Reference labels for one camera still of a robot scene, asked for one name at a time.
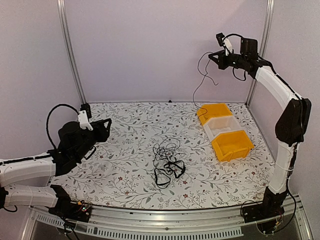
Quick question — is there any right arm black hose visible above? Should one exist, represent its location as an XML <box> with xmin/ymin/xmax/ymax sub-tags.
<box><xmin>223</xmin><ymin>33</ymin><xmax>245</xmax><ymax>42</ymax></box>

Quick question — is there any thick black cable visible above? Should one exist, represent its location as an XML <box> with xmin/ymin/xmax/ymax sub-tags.
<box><xmin>153</xmin><ymin>159</ymin><xmax>187</xmax><ymax>192</ymax></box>

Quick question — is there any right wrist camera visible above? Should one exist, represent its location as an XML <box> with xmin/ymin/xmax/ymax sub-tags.
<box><xmin>216</xmin><ymin>32</ymin><xmax>234</xmax><ymax>56</ymax></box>

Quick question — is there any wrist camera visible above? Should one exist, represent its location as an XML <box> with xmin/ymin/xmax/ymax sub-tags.
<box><xmin>77</xmin><ymin>103</ymin><xmax>93</xmax><ymax>131</ymax></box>
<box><xmin>216</xmin><ymin>32</ymin><xmax>234</xmax><ymax>56</ymax></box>

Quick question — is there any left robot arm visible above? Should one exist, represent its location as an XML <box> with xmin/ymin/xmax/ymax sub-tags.
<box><xmin>0</xmin><ymin>118</ymin><xmax>112</xmax><ymax>217</ymax></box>

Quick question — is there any far yellow bin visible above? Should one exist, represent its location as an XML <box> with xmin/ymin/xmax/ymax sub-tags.
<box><xmin>196</xmin><ymin>103</ymin><xmax>233</xmax><ymax>126</ymax></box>

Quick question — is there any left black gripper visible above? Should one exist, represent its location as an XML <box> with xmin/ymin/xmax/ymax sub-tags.
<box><xmin>73</xmin><ymin>118</ymin><xmax>111</xmax><ymax>161</ymax></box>

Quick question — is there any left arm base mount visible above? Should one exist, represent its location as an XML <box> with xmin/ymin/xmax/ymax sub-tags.
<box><xmin>48</xmin><ymin>184</ymin><xmax>92</xmax><ymax>223</ymax></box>

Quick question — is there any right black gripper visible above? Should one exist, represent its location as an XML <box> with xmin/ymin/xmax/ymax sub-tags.
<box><xmin>209</xmin><ymin>49</ymin><xmax>248</xmax><ymax>70</ymax></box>

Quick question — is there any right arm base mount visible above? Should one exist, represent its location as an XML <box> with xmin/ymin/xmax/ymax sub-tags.
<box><xmin>240</xmin><ymin>189</ymin><xmax>287</xmax><ymax>235</ymax></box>

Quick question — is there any aluminium front rail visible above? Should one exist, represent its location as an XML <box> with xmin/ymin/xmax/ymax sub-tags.
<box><xmin>21</xmin><ymin>195</ymin><xmax>314</xmax><ymax>240</ymax></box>

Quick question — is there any aluminium frame post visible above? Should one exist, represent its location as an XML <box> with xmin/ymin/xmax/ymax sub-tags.
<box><xmin>245</xmin><ymin>0</ymin><xmax>275</xmax><ymax>106</ymax></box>
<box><xmin>56</xmin><ymin>0</ymin><xmax>87</xmax><ymax>105</ymax></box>

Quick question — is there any near yellow bin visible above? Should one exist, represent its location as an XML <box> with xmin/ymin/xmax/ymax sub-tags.
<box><xmin>211</xmin><ymin>130</ymin><xmax>254</xmax><ymax>162</ymax></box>

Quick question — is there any yellow bin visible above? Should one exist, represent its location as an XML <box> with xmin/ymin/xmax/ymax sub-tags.
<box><xmin>211</xmin><ymin>130</ymin><xmax>254</xmax><ymax>162</ymax></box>
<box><xmin>196</xmin><ymin>103</ymin><xmax>233</xmax><ymax>126</ymax></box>

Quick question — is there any left aluminium frame post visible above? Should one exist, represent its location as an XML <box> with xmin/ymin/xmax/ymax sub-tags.
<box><xmin>56</xmin><ymin>0</ymin><xmax>87</xmax><ymax>105</ymax></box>

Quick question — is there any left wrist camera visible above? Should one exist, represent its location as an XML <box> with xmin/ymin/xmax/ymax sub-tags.
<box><xmin>77</xmin><ymin>103</ymin><xmax>93</xmax><ymax>131</ymax></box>

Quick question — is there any white translucent bin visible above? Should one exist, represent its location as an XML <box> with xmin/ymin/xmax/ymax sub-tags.
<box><xmin>203</xmin><ymin>115</ymin><xmax>243</xmax><ymax>142</ymax></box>

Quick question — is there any right aluminium frame post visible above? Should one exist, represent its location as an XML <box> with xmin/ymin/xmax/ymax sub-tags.
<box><xmin>245</xmin><ymin>0</ymin><xmax>275</xmax><ymax>106</ymax></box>

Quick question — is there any floral table mat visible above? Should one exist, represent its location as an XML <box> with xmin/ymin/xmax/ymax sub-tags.
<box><xmin>52</xmin><ymin>102</ymin><xmax>275</xmax><ymax>210</ymax></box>

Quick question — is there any arm black hose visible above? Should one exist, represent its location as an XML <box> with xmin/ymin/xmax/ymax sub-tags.
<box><xmin>45</xmin><ymin>103</ymin><xmax>81</xmax><ymax>151</ymax></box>
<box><xmin>223</xmin><ymin>33</ymin><xmax>245</xmax><ymax>42</ymax></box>

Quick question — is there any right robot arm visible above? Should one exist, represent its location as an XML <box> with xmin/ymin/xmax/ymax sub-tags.
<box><xmin>208</xmin><ymin>33</ymin><xmax>312</xmax><ymax>197</ymax></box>

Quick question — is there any left arm black hose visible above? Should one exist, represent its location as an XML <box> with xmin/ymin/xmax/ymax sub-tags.
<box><xmin>45</xmin><ymin>103</ymin><xmax>81</xmax><ymax>151</ymax></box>

